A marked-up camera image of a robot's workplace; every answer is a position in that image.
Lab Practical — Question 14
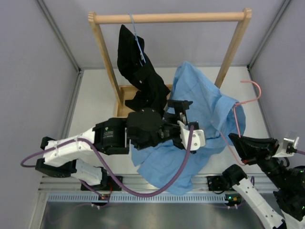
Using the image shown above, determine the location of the grey slotted cable duct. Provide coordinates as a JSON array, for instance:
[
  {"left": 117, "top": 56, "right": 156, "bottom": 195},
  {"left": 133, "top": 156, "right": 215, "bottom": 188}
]
[{"left": 48, "top": 192, "right": 238, "bottom": 204}]

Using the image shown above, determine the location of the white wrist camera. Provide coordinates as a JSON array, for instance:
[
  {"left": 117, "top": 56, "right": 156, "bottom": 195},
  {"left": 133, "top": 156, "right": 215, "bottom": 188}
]
[
  {"left": 272, "top": 131, "right": 300, "bottom": 157},
  {"left": 178, "top": 121, "right": 206, "bottom": 154}
]

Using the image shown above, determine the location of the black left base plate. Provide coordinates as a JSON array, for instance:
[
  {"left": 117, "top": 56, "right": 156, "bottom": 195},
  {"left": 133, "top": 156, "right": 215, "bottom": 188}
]
[{"left": 81, "top": 176, "right": 123, "bottom": 191}]

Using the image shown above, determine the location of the wooden clothes rack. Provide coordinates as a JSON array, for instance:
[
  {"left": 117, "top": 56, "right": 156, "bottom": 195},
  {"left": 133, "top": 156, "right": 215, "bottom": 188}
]
[{"left": 88, "top": 8, "right": 252, "bottom": 117}]

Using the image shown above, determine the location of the black shirt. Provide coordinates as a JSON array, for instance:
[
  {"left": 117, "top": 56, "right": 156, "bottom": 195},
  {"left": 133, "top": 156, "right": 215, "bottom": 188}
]
[{"left": 117, "top": 25, "right": 170, "bottom": 116}]

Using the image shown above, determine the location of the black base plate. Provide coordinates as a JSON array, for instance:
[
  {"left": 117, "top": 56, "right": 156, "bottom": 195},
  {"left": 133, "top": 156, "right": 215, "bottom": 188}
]
[
  {"left": 207, "top": 176, "right": 233, "bottom": 194},
  {"left": 81, "top": 176, "right": 123, "bottom": 191}
]

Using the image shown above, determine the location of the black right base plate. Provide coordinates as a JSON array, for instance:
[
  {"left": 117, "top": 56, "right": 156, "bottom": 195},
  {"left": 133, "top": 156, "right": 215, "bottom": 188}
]
[{"left": 207, "top": 176, "right": 233, "bottom": 194}]

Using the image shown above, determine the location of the pink plastic hanger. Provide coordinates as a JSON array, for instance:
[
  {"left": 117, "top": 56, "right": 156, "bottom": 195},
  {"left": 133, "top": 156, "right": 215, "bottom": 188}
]
[{"left": 220, "top": 80, "right": 263, "bottom": 167}]

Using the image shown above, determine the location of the light blue shirt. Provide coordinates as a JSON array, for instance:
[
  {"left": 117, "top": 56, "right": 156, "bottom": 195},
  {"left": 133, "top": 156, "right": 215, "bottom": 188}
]
[{"left": 132, "top": 62, "right": 246, "bottom": 195}]

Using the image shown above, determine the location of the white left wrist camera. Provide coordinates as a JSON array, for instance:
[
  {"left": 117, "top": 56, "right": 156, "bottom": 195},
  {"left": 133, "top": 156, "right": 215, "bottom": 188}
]
[{"left": 178, "top": 121, "right": 206, "bottom": 154}]

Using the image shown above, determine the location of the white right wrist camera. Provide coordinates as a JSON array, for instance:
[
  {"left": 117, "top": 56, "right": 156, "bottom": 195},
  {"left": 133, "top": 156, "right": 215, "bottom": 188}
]
[{"left": 272, "top": 131, "right": 300, "bottom": 157}]

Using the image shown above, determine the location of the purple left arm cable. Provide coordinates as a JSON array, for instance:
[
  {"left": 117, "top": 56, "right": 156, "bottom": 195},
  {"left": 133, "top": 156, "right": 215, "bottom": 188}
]
[{"left": 20, "top": 125, "right": 195, "bottom": 198}]

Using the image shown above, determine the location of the blue plastic hanger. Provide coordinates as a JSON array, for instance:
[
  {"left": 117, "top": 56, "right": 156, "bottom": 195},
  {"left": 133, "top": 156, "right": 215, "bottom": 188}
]
[{"left": 129, "top": 13, "right": 146, "bottom": 66}]

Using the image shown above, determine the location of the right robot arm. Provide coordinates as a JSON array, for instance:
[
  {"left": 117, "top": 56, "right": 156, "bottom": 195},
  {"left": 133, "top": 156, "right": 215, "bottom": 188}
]
[{"left": 222, "top": 132, "right": 305, "bottom": 229}]

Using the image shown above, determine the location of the aluminium mounting rail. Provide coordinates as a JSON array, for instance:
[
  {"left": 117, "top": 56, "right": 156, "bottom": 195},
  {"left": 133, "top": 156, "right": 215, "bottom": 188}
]
[{"left": 38, "top": 173, "right": 296, "bottom": 193}]

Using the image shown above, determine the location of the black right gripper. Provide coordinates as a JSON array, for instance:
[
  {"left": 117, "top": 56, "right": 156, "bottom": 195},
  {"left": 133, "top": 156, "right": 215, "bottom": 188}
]
[{"left": 228, "top": 132, "right": 289, "bottom": 189}]

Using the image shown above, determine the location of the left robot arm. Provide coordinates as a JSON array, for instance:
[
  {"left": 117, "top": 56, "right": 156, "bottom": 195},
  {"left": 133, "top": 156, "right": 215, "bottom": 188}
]
[{"left": 35, "top": 100, "right": 206, "bottom": 190}]

